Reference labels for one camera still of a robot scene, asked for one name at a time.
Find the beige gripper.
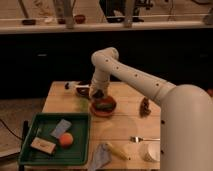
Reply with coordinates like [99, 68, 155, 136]
[89, 80, 109, 99]

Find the dark metal cup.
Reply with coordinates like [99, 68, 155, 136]
[93, 90, 104, 100]

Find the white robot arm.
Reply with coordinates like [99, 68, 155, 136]
[90, 47, 213, 171]

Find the dark brown bowl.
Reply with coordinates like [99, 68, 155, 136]
[76, 81, 91, 98]

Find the green cucumber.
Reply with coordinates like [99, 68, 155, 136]
[96, 103, 115, 110]

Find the orange bowl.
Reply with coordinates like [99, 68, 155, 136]
[90, 96, 117, 117]

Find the translucent green cup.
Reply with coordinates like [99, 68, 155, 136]
[77, 98, 89, 112]

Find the brown pine cone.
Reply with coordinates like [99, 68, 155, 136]
[139, 97, 151, 117]

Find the grey blue sponge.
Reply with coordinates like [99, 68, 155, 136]
[51, 119, 71, 139]

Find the small red bowl on shelf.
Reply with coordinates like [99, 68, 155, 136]
[74, 14, 86, 24]

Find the orange fruit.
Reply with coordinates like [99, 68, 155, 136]
[59, 133, 74, 148]

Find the silver fork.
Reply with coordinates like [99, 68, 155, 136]
[130, 136, 160, 143]

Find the green plastic tray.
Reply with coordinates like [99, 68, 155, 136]
[18, 113, 91, 166]

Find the yellow banana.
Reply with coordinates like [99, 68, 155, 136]
[106, 142, 130, 160]

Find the grey blue cloth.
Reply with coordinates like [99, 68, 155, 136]
[88, 143, 111, 171]

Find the wooden block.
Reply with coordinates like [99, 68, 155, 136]
[31, 137, 56, 154]

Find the dark dish on shelf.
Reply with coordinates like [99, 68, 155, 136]
[22, 19, 36, 25]

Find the white handled knife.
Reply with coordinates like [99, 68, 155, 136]
[64, 82, 89, 90]

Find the black cable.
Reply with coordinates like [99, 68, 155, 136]
[0, 118, 24, 141]

